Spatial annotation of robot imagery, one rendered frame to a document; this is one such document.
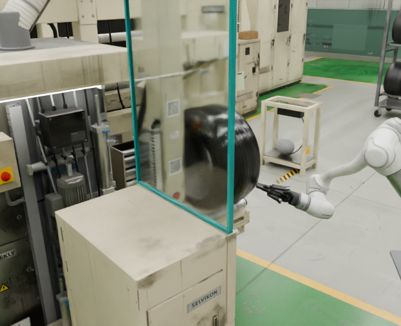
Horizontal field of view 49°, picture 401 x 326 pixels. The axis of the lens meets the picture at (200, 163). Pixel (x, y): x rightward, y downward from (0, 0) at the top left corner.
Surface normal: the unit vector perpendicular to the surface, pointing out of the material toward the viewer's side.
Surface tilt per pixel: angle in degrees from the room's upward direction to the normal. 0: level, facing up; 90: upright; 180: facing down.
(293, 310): 0
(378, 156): 90
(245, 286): 0
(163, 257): 0
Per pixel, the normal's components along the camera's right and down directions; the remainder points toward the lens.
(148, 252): -0.01, -0.93
